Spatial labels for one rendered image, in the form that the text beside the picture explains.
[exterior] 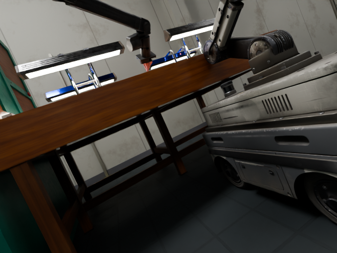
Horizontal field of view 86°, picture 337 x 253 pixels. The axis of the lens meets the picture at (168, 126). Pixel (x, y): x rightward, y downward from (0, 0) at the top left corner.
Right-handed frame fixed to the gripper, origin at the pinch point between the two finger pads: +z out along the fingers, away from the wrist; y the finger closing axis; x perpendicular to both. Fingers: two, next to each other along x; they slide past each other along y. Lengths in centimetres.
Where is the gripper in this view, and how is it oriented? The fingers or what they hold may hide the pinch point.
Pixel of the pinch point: (147, 70)
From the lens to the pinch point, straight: 115.5
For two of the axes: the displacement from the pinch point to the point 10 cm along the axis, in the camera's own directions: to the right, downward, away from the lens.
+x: 5.4, 6.2, -5.6
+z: -0.1, 6.7, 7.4
